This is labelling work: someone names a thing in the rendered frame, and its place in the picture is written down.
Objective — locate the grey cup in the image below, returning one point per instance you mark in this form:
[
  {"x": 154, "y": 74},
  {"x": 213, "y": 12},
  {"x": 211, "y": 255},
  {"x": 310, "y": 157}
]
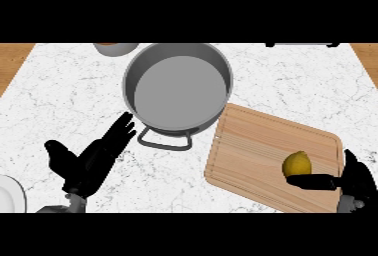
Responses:
[{"x": 116, "y": 49}]

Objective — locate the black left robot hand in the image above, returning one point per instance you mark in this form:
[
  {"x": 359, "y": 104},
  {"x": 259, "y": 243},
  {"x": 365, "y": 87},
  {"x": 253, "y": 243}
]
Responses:
[{"x": 90, "y": 163}]

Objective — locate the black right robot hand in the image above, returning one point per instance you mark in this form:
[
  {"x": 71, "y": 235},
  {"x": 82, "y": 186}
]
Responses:
[{"x": 356, "y": 181}]

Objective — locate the wooden cutting board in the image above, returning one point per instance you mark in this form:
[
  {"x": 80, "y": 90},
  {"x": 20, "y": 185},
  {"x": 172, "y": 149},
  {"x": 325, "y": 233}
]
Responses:
[{"x": 266, "y": 153}]

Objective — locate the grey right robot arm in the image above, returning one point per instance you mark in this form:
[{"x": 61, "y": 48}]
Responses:
[{"x": 350, "y": 204}]

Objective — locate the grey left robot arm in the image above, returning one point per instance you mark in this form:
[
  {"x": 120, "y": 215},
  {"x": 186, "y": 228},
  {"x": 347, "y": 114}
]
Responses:
[{"x": 68, "y": 204}]

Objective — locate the grey metal pot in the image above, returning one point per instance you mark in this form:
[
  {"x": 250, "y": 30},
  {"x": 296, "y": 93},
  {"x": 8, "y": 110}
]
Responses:
[{"x": 178, "y": 93}]

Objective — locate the yellow lemon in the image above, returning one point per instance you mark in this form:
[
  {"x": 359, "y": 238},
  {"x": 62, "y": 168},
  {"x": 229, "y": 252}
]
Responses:
[{"x": 297, "y": 163}]

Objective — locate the pale appliance with dark feet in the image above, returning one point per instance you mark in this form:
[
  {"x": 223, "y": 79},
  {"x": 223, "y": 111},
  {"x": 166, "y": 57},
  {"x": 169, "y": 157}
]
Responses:
[{"x": 302, "y": 44}]

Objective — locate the white plate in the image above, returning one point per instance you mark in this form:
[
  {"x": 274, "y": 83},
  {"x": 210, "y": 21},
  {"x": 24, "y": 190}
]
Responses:
[{"x": 11, "y": 195}]

